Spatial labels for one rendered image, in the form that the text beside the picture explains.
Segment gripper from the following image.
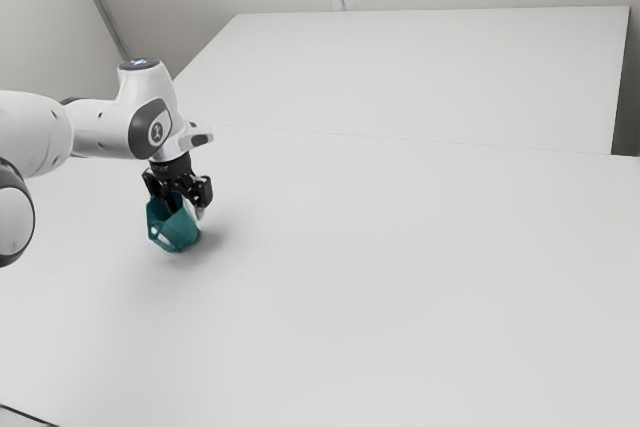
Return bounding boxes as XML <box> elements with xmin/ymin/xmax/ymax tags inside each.
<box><xmin>141</xmin><ymin>153</ymin><xmax>215</xmax><ymax>221</ymax></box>

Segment teal faceted mug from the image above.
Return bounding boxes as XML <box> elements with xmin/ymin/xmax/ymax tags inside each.
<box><xmin>145</xmin><ymin>195</ymin><xmax>203</xmax><ymax>254</ymax></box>

